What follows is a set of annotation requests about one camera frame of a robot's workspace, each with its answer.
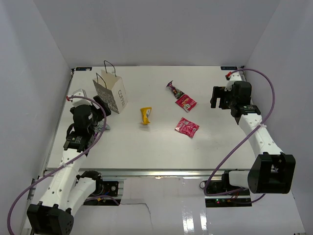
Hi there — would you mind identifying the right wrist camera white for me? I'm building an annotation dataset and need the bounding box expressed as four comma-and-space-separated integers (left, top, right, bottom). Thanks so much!
224, 71, 244, 91

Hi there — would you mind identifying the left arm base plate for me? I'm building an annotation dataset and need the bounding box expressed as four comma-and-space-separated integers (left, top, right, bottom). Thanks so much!
88, 180, 119, 199

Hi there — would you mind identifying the white coffee paper bag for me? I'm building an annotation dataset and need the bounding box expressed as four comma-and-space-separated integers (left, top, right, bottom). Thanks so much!
93, 60, 128, 114

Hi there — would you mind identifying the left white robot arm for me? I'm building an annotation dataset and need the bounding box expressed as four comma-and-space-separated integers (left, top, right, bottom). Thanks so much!
27, 94, 111, 235

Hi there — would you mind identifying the yellow snack bar wrapper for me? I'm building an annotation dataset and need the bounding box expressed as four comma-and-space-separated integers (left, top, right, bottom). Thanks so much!
140, 107, 152, 125

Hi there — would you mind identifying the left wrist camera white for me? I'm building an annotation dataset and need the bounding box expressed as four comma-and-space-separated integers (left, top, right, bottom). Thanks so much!
67, 89, 90, 107

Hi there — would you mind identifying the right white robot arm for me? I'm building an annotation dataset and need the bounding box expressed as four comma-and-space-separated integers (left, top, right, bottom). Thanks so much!
210, 81, 296, 195

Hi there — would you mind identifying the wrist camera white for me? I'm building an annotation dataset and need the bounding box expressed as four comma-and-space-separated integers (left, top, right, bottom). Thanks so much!
224, 71, 244, 91
67, 89, 90, 107

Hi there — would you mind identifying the red candy packet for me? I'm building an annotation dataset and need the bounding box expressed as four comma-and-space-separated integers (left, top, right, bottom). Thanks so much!
175, 118, 200, 138
176, 94, 197, 112

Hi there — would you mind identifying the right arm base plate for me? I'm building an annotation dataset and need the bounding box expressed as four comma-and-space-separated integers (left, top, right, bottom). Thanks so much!
200, 180, 252, 208

